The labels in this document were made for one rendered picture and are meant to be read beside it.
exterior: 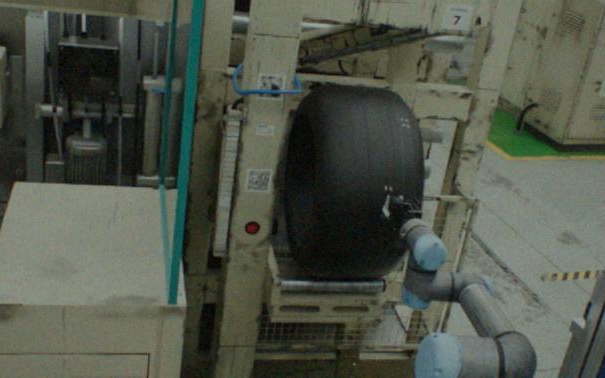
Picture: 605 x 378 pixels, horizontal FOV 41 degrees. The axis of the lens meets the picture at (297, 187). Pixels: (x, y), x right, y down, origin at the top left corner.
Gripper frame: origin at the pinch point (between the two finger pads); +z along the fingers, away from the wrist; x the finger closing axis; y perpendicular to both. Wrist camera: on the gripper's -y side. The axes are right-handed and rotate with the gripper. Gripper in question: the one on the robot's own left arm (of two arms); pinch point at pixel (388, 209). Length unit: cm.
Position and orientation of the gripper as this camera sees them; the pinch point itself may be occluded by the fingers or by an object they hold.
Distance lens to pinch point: 223.5
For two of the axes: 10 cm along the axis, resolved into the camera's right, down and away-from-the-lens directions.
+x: -9.7, -0.4, -2.2
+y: 1.2, -9.3, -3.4
